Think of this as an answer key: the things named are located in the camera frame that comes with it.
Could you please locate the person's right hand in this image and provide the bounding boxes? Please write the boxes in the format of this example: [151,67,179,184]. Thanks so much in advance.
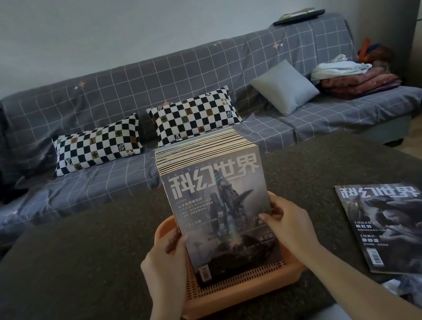
[257,190,327,275]

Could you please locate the person's left hand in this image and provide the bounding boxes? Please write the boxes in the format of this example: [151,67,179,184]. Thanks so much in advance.
[134,223,202,320]

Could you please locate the orange plastic basket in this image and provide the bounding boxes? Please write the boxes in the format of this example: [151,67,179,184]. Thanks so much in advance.
[149,186,314,320]

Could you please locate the grey aircraft cover magazine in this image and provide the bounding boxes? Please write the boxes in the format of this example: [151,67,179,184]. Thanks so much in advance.
[157,142,287,293]

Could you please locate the dark landscape cover magazine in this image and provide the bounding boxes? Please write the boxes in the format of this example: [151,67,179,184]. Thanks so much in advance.
[333,170,422,304]

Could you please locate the thick stack of collected magazines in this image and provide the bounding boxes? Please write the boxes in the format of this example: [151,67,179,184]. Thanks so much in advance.
[151,123,257,176]

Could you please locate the person's right forearm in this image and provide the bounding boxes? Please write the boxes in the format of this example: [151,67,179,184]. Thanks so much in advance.
[303,234,422,320]

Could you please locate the dark stone table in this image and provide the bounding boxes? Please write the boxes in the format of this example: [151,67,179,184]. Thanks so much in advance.
[0,116,422,320]

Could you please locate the crumpled clear plastic bags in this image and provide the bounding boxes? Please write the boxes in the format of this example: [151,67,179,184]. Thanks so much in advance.
[383,273,422,320]

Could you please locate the plain grey cushion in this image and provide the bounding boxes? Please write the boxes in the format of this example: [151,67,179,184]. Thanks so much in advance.
[246,54,324,122]

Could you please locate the black white checkered pillow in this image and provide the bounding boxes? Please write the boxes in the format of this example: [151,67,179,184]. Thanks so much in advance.
[47,112,148,179]
[144,84,245,149]

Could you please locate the dark red folded blanket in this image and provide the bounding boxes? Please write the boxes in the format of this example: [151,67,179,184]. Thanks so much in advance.
[318,63,404,105]

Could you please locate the white folded cloth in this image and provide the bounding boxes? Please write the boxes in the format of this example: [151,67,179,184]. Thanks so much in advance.
[306,49,374,85]

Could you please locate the grey plaid covered sofa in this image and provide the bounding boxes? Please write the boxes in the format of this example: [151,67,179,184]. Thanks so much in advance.
[0,0,422,285]

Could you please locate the orange red fabric item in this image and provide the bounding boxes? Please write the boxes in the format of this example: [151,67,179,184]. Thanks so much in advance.
[354,33,396,69]

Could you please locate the black flat tray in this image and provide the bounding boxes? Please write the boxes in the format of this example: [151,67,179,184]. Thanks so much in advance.
[271,5,327,28]

